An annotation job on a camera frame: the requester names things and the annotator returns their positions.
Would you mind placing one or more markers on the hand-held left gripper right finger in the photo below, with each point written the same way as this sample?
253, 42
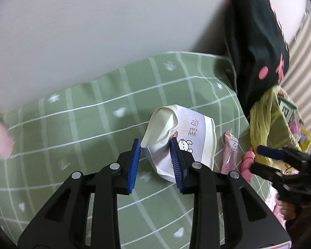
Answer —
176, 166

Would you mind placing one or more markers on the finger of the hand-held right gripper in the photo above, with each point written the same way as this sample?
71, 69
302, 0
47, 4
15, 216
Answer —
261, 170
268, 151

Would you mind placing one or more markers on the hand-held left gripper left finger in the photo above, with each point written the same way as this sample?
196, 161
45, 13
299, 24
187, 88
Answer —
133, 166

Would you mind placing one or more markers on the yellow-green plastic bag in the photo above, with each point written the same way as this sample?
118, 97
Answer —
261, 124

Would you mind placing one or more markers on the crushed white paper cup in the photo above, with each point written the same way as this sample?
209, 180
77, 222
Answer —
197, 134

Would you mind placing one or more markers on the green and white carton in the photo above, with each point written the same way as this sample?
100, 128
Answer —
287, 110

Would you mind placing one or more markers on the person's right forearm brown sleeve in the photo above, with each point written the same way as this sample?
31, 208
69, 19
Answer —
292, 215

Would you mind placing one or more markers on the long pink snack packet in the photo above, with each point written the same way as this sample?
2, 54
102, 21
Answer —
229, 155

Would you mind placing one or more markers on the pink blanket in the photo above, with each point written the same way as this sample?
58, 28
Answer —
274, 212

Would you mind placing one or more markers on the green checked bed sheet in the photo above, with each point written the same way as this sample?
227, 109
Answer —
67, 134

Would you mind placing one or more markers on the white pleated curtain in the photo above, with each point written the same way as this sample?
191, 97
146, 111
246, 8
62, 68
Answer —
305, 83

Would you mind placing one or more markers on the black cloth with pink print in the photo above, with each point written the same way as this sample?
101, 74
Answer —
251, 44

